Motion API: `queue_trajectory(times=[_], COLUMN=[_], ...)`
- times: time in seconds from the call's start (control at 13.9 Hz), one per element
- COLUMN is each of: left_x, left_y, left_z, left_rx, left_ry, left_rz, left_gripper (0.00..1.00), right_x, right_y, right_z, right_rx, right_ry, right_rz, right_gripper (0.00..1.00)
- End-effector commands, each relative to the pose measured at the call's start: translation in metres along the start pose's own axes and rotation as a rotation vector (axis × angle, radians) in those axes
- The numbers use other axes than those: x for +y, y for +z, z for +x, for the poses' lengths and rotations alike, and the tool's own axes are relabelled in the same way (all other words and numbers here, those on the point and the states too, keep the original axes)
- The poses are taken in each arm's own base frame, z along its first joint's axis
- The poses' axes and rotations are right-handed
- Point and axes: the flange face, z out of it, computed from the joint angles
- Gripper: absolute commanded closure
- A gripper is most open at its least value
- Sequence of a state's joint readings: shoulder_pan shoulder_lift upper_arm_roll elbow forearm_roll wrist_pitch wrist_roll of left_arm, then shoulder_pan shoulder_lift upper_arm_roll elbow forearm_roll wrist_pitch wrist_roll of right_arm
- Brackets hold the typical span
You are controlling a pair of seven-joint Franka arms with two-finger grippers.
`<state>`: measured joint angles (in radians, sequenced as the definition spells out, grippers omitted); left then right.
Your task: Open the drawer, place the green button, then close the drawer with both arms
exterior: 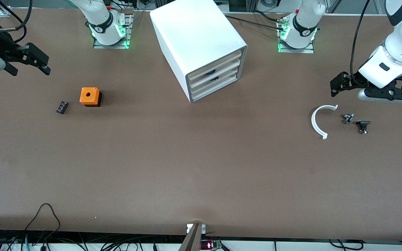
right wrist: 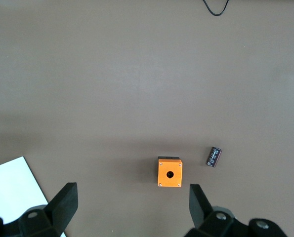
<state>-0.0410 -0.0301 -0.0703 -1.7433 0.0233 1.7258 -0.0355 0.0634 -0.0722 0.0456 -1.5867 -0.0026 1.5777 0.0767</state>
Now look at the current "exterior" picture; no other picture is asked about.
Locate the white drawer with green button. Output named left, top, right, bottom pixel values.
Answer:
left=190, top=67, right=240, bottom=101

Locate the white drawer with red button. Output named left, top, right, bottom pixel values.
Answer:
left=188, top=59, right=241, bottom=90

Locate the white drawer with yellow button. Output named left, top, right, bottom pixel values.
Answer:
left=187, top=50, right=242, bottom=81

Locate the white drawer cabinet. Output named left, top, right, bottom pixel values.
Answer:
left=150, top=0, right=248, bottom=104

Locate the white curved plastic arc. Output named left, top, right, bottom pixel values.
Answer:
left=311, top=105, right=339, bottom=140

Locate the orange box with hole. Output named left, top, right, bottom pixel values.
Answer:
left=80, top=87, right=102, bottom=107

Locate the red LED display device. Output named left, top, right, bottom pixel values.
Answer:
left=200, top=240, right=222, bottom=250

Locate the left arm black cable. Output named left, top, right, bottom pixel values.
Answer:
left=350, top=0, right=371, bottom=84

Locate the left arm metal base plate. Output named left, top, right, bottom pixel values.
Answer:
left=277, top=19, right=315, bottom=54

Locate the small black switch part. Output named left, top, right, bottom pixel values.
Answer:
left=356, top=120, right=371, bottom=135

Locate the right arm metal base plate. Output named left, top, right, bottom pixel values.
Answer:
left=93, top=9, right=132, bottom=49

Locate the thin black cable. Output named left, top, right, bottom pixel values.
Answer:
left=252, top=10, right=285, bottom=22
left=328, top=239, right=364, bottom=250
left=225, top=15, right=285, bottom=30

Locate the looped black cable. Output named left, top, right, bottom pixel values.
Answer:
left=25, top=203, right=61, bottom=241

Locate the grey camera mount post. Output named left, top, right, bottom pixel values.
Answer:
left=178, top=223, right=203, bottom=251

